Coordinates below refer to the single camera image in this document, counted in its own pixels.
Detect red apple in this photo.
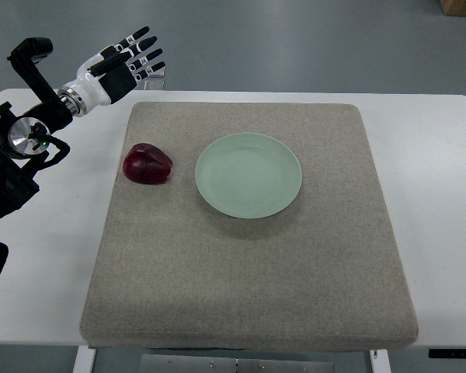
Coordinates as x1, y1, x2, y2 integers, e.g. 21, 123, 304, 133
123, 143, 174, 185

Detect cardboard box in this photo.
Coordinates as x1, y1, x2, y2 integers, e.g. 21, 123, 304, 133
440, 0, 466, 17

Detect clear acrylic stand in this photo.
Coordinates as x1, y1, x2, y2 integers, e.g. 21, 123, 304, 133
144, 68, 165, 90

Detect beige fabric mat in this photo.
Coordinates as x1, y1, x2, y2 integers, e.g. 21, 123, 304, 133
80, 102, 419, 352

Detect black desk control panel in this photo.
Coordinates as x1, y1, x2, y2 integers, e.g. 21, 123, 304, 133
428, 349, 466, 360

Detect grey metal base plate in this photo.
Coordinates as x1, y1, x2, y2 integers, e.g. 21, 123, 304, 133
139, 354, 335, 373

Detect light green plate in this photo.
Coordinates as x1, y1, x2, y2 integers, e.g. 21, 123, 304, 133
195, 133, 303, 219

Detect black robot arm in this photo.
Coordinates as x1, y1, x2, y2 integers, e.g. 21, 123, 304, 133
0, 37, 73, 218

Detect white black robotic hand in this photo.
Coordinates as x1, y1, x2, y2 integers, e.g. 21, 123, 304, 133
57, 26, 165, 117

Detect white table leg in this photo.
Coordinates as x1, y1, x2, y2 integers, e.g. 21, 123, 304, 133
72, 346, 96, 373

